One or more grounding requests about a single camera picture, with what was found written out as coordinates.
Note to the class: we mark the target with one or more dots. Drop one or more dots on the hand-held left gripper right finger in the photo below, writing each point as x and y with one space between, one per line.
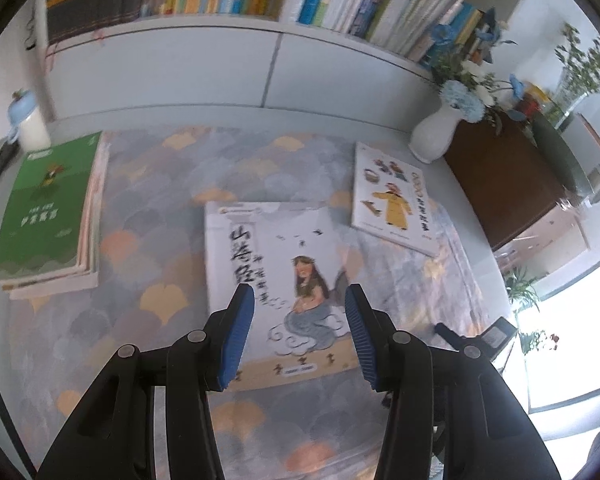
362 340

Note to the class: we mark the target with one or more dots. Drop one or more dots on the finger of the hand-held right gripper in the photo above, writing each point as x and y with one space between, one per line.
447 334

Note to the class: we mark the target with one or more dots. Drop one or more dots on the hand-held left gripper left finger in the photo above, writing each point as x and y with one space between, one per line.
235 340

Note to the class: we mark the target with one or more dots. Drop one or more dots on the large white picture book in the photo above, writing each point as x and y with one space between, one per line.
280 260

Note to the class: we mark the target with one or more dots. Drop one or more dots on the white book with robed figure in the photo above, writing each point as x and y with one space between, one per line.
395 200

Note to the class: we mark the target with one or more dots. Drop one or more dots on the stack of thin books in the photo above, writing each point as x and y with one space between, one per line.
92 220

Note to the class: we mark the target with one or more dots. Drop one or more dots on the green book with bird picture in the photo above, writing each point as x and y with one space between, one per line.
40 220

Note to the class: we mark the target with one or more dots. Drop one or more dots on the green potted plant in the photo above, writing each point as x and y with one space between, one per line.
540 342
522 287

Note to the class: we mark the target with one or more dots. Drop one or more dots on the brown wooden cabinet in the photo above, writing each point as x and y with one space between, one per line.
500 185

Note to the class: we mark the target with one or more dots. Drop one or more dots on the dark green ribbed cushion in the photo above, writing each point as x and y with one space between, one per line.
555 155

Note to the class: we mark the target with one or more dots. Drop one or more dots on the yellow box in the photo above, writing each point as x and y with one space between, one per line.
537 97

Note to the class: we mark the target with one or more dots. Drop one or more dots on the glass vase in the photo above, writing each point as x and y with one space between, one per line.
572 95

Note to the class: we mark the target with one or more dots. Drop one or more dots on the white bookshelf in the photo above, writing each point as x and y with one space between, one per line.
180 70

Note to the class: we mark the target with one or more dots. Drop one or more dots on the baby bottle with blue cap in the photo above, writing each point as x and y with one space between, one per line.
32 130

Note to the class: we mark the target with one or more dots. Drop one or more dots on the green leafy branches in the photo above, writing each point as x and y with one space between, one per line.
585 60

